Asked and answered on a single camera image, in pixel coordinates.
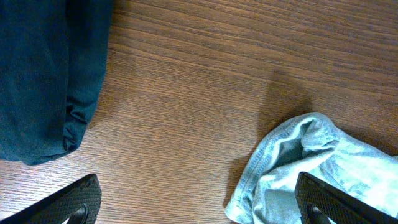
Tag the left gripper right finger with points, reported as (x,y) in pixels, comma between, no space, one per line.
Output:
(320,202)

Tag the light blue t-shirt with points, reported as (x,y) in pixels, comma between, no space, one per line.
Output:
(310,143)

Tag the folded dark navy garment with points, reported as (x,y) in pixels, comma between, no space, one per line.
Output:
(53,63)

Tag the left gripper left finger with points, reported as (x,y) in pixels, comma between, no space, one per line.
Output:
(78,202)

